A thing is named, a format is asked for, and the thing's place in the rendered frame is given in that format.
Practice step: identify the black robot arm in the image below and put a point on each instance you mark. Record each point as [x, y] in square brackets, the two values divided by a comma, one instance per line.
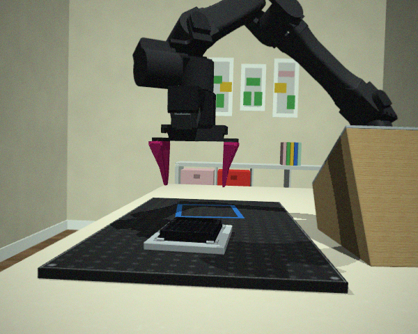
[157, 63]

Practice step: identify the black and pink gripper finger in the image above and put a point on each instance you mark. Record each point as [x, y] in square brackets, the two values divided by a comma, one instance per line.
[161, 152]
[230, 149]

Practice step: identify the blue tape outline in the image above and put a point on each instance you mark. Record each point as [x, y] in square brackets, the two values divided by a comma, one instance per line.
[179, 211]

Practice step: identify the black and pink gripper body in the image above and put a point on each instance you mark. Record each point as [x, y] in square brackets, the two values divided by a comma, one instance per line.
[199, 133]

